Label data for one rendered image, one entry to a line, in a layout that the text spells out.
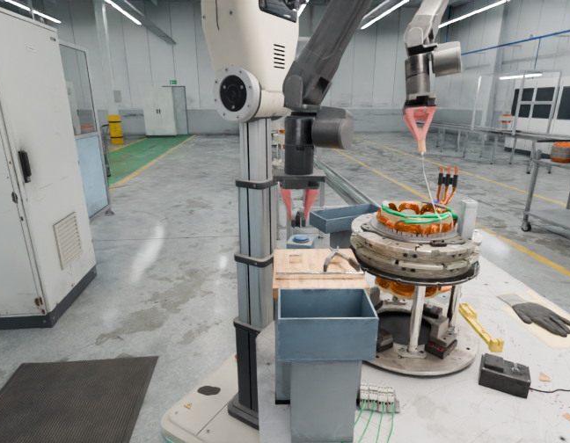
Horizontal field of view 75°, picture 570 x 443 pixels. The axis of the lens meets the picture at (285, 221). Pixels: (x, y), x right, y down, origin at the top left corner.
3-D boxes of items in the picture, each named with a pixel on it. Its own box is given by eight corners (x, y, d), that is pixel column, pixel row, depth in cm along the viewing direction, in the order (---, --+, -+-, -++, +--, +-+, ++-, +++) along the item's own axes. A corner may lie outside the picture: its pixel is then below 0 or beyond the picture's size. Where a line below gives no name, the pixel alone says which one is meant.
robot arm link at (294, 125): (294, 111, 73) (279, 112, 68) (325, 112, 69) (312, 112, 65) (294, 146, 75) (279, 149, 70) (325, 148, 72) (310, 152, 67)
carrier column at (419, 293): (418, 357, 92) (427, 281, 86) (408, 357, 92) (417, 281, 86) (414, 351, 95) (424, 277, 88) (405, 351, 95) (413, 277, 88)
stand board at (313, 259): (369, 298, 73) (370, 287, 72) (272, 299, 72) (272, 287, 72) (350, 257, 92) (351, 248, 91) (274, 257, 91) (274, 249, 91)
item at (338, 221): (365, 275, 141) (370, 203, 132) (383, 287, 131) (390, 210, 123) (307, 288, 131) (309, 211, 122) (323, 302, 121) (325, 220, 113)
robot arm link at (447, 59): (412, 53, 99) (407, 29, 92) (459, 42, 94) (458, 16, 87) (412, 91, 95) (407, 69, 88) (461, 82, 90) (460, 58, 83)
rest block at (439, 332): (428, 340, 96) (431, 323, 94) (439, 331, 99) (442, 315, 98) (445, 348, 93) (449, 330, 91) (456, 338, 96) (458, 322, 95)
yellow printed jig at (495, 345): (504, 352, 98) (507, 341, 97) (491, 352, 97) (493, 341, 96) (466, 308, 118) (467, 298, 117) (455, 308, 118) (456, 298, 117)
